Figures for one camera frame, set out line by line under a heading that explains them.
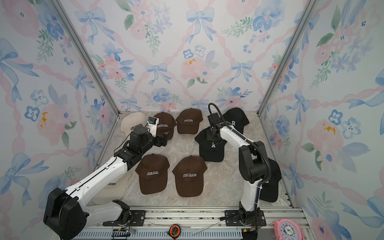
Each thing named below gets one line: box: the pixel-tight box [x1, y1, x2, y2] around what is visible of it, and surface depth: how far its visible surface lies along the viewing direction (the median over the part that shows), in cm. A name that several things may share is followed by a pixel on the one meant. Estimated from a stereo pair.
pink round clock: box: [273, 219, 305, 240], surface depth 70 cm
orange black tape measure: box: [166, 224, 181, 240], surface depth 70 cm
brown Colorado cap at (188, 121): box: [175, 108, 203, 135], surface depth 112 cm
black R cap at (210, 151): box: [194, 127, 228, 162], surface depth 100 cm
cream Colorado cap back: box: [121, 112, 148, 135], surface depth 108 cm
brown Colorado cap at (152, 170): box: [135, 153, 170, 195], surface depth 86 cm
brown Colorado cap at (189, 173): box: [172, 155, 208, 198], surface depth 85 cm
